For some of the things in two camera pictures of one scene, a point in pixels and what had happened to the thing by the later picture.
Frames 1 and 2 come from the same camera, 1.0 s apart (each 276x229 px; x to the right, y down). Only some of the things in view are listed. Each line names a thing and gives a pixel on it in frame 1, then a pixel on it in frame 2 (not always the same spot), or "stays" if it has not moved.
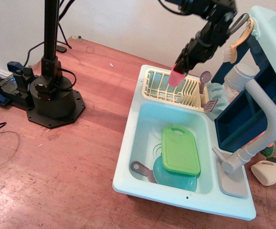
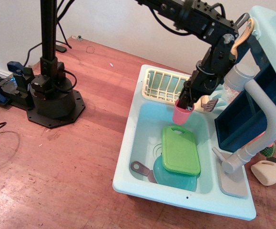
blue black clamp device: (14, 87) stays
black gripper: (201, 47) -> (209, 70)
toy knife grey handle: (238, 24) stays
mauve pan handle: (137, 167) stays
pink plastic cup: (175, 78) -> (181, 115)
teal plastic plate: (162, 176) stays
